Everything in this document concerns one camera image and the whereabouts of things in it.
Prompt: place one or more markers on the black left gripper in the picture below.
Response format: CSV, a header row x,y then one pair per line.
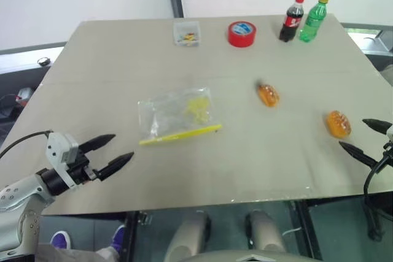
x,y
80,167

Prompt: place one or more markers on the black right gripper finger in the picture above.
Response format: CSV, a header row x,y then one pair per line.
x,y
359,152
379,125

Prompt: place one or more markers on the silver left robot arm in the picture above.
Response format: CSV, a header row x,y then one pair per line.
x,y
18,196

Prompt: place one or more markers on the orange bread roll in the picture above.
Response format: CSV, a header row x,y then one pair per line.
x,y
269,94
338,124

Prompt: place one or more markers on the clear zip bag yellow seal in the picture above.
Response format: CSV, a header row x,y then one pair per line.
x,y
172,114

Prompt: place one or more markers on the purple shoe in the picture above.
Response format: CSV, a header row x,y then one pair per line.
x,y
119,237
60,240

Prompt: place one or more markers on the red white object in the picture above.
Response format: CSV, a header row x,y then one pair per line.
x,y
24,94

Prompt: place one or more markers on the grey trousers of person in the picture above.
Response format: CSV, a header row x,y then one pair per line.
x,y
70,254

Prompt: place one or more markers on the small black white device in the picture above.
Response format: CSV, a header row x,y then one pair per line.
x,y
44,61

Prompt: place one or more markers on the grey rounded robot leg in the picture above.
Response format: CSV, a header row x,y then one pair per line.
x,y
187,234
265,231

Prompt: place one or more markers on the green bottle yellow cap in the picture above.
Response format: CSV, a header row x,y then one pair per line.
x,y
311,22

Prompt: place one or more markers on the cola bottle red cap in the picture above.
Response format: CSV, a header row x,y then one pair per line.
x,y
290,22

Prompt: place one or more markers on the clear box of coloured pins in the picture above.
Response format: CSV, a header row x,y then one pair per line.
x,y
186,35

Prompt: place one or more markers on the grey robot torso front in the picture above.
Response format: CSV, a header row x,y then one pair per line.
x,y
245,256

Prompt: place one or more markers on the red tape roll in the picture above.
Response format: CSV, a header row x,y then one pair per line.
x,y
242,36

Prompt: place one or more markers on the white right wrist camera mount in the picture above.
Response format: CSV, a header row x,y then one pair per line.
x,y
390,134

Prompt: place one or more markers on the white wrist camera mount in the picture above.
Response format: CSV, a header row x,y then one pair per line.
x,y
390,134
59,147

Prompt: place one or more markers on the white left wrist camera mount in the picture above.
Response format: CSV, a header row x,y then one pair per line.
x,y
59,147

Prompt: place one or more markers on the black table frame leg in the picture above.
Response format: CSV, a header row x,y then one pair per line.
x,y
130,237
308,231

